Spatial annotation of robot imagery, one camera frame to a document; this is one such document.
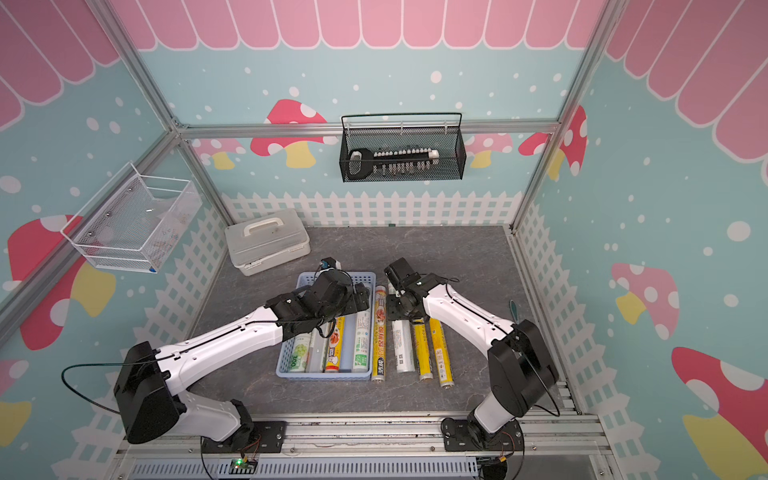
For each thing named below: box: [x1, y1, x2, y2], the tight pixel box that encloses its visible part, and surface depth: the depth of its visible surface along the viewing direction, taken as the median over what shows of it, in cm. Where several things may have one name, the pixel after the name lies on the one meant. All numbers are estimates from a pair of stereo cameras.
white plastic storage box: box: [225, 209, 311, 276], surface depth 105 cm
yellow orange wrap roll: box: [413, 318, 433, 381], surface depth 86 cm
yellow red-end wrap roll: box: [325, 316, 345, 371], surface depth 86 cm
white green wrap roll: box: [289, 333, 311, 373], surface depth 85 cm
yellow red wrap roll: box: [372, 285, 387, 382], surface depth 89 cm
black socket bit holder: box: [348, 147, 440, 180], surface depth 91 cm
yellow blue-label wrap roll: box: [430, 318, 455, 389], surface depth 86 cm
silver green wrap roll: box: [305, 326, 328, 373], surface depth 85 cm
